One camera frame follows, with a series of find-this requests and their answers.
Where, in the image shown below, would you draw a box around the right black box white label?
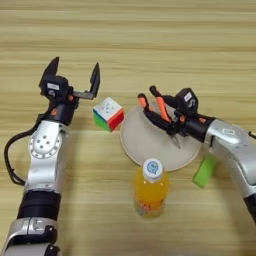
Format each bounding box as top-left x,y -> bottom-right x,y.
174,87 -> 199,117

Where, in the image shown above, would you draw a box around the orange black needle-nose pliers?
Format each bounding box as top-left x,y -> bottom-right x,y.
137,85 -> 183,150

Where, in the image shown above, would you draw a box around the green rectangular block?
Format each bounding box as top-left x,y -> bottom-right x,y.
192,154 -> 219,189

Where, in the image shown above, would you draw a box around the round beige plate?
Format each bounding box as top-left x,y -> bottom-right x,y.
119,104 -> 203,173

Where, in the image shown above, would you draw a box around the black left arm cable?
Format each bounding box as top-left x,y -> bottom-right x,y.
3,113 -> 54,187

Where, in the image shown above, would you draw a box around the colourful puzzle cube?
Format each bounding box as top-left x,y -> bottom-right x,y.
92,96 -> 126,133

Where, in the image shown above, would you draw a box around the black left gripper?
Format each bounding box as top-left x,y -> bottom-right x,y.
38,56 -> 101,127

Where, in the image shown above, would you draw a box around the orange juice bottle white cap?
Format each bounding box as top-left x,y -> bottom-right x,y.
133,158 -> 171,219

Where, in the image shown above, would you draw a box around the black box white label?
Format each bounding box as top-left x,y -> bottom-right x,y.
174,87 -> 199,117
39,75 -> 70,99

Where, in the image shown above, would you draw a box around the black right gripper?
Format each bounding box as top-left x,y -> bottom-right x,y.
143,94 -> 216,144

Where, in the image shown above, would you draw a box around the left black box white label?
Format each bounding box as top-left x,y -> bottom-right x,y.
39,75 -> 70,99

